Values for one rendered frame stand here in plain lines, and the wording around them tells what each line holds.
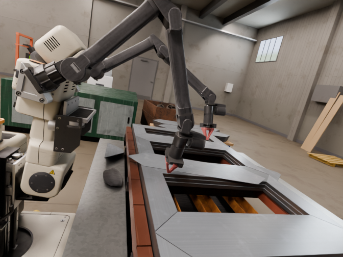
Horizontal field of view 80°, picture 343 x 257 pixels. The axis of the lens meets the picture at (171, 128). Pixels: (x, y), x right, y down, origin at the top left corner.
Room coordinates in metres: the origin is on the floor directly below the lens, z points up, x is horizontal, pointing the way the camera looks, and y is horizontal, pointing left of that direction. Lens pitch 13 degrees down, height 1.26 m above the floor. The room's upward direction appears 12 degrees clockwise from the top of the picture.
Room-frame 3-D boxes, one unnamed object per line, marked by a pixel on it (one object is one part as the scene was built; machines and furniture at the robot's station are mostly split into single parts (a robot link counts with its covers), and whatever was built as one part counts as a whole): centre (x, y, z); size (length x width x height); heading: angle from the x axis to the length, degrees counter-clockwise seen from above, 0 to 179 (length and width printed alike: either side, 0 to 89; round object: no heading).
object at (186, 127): (0.82, -0.09, 1.07); 0.12 x 0.09 x 0.12; 102
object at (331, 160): (5.54, -4.56, 0.05); 1.12 x 0.74 x 0.10; 106
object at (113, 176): (1.03, 0.27, 0.70); 0.20 x 0.10 x 0.03; 23
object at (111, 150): (1.40, 0.37, 0.70); 0.39 x 0.12 x 0.04; 16
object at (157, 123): (2.06, -0.20, 0.82); 0.80 x 0.40 x 0.06; 106
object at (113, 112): (4.06, 1.82, 0.41); 2.02 x 1.85 x 0.82; 103
